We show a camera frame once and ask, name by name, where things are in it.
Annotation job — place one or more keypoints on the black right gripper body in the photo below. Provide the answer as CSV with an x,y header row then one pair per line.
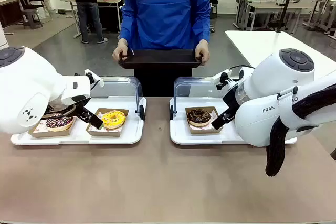
x,y
232,100

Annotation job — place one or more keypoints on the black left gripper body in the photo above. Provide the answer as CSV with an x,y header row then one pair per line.
x,y
65,109

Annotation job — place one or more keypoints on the black serving tray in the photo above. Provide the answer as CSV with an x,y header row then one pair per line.
x,y
160,57

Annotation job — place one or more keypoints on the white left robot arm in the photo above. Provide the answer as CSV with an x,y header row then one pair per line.
x,y
26,90

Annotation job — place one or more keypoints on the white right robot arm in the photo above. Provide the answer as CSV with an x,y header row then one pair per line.
x,y
262,119

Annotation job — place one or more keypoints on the chocolate donut with coloured sprinkles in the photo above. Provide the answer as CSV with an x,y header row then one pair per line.
x,y
60,123

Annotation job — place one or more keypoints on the brown cardboard donut box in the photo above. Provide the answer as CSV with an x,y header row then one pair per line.
x,y
52,133
202,130
105,132

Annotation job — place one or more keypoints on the chocolate donut with dark sprinkles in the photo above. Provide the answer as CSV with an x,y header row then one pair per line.
x,y
199,117

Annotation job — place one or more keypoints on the yellow glazed donut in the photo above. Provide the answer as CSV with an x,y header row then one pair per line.
x,y
115,120

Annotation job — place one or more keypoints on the person in blue jacket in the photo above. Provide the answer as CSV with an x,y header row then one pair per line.
x,y
165,11

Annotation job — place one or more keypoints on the person's left hand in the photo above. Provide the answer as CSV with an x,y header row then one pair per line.
x,y
202,51

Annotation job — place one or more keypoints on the person's right hand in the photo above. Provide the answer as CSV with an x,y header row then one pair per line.
x,y
120,51

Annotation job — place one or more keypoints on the clear plastic lid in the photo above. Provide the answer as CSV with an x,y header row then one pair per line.
x,y
123,87
194,87

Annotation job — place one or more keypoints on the white plastic tray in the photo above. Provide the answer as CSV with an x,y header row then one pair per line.
x,y
131,134
181,134

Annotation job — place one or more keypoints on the white side table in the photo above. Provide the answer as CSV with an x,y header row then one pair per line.
x,y
262,43

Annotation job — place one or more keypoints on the grey office chair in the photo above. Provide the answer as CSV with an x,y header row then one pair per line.
x,y
32,11

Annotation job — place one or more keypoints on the grey background workbench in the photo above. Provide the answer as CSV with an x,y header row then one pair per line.
x,y
275,6

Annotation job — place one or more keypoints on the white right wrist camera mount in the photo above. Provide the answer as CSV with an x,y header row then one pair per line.
x,y
225,77

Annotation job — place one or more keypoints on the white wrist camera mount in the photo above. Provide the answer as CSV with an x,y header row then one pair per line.
x,y
225,77
95,81

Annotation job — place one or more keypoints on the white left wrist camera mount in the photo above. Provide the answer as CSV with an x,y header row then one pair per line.
x,y
95,81

